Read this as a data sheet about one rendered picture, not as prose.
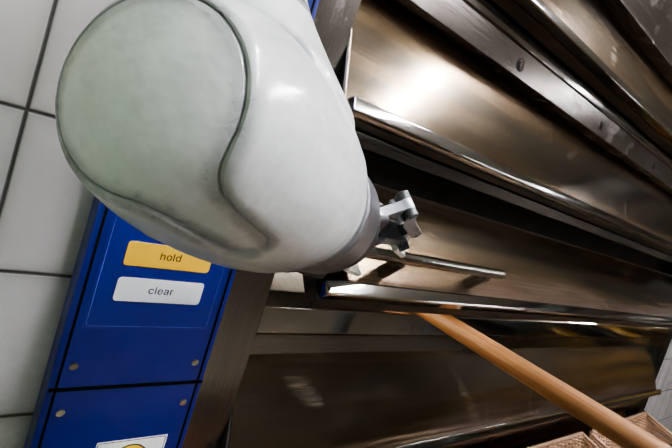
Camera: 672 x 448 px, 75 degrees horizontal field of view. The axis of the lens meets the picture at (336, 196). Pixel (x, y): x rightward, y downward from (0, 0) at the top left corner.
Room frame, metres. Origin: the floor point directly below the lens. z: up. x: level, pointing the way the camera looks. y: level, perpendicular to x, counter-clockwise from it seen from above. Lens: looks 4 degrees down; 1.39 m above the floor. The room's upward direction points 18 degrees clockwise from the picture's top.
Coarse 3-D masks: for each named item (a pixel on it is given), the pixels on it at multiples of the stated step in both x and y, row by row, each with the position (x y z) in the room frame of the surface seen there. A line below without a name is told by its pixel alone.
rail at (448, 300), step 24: (336, 288) 0.49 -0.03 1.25; (360, 288) 0.52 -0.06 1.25; (384, 288) 0.55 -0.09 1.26; (408, 288) 0.58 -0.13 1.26; (504, 312) 0.73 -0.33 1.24; (528, 312) 0.77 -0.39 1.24; (552, 312) 0.82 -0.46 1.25; (576, 312) 0.88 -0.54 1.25; (600, 312) 0.97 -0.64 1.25; (624, 312) 1.07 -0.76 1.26
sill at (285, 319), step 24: (264, 312) 0.57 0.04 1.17; (288, 312) 0.59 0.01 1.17; (312, 312) 0.62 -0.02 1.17; (336, 312) 0.64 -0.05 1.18; (360, 312) 0.67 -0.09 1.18; (384, 312) 0.71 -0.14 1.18; (408, 312) 0.75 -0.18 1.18; (552, 336) 1.09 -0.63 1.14; (576, 336) 1.17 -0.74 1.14; (600, 336) 1.27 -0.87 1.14; (624, 336) 1.39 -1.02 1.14; (648, 336) 1.54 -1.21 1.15
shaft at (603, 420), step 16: (432, 320) 0.71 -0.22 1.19; (448, 320) 0.69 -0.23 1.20; (464, 336) 0.66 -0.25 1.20; (480, 336) 0.65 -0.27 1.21; (480, 352) 0.64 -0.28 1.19; (496, 352) 0.62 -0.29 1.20; (512, 352) 0.61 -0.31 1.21; (512, 368) 0.59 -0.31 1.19; (528, 368) 0.58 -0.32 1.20; (528, 384) 0.58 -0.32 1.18; (544, 384) 0.56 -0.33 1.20; (560, 384) 0.55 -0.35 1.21; (560, 400) 0.54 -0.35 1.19; (576, 400) 0.53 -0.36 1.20; (592, 400) 0.52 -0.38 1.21; (576, 416) 0.52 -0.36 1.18; (592, 416) 0.51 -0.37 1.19; (608, 416) 0.50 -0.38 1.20; (608, 432) 0.49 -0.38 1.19; (624, 432) 0.48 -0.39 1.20; (640, 432) 0.48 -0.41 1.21
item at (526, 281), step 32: (384, 192) 0.70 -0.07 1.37; (448, 224) 0.77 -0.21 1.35; (480, 224) 0.85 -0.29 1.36; (448, 256) 0.72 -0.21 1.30; (480, 256) 0.79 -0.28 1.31; (512, 256) 0.87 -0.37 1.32; (544, 256) 0.98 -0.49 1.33; (576, 256) 1.11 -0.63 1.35; (608, 256) 1.28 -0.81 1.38; (416, 288) 0.62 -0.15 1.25; (448, 288) 0.67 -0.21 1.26; (480, 288) 0.73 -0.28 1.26; (512, 288) 0.80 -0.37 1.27; (544, 288) 0.89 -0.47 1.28; (576, 288) 1.00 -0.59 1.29; (608, 288) 1.14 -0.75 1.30; (640, 288) 1.32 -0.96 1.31; (576, 320) 0.94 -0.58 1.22; (608, 320) 1.03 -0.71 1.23
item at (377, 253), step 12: (372, 252) 0.51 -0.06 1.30; (384, 252) 0.52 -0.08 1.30; (384, 264) 0.58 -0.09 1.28; (396, 264) 0.56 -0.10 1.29; (408, 264) 0.55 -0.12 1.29; (420, 264) 0.57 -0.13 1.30; (432, 264) 0.58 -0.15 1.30; (444, 264) 0.59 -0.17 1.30; (456, 264) 0.61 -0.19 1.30; (468, 264) 0.64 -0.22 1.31; (384, 276) 0.58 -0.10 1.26; (480, 276) 0.66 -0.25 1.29; (492, 276) 0.67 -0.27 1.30; (504, 276) 0.69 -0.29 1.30; (468, 288) 0.70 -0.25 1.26
